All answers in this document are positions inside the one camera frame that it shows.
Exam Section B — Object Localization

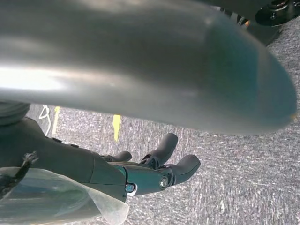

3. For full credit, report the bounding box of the clear plastic film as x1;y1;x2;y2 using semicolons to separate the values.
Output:
0;167;130;225

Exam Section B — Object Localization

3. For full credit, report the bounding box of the dark robot lower body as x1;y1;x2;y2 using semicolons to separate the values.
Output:
206;0;300;47

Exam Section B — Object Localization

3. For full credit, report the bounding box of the white power strip cable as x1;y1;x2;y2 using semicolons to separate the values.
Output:
38;105;52;137

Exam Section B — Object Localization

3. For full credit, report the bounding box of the frayed black strap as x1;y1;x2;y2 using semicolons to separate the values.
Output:
0;151;39;201

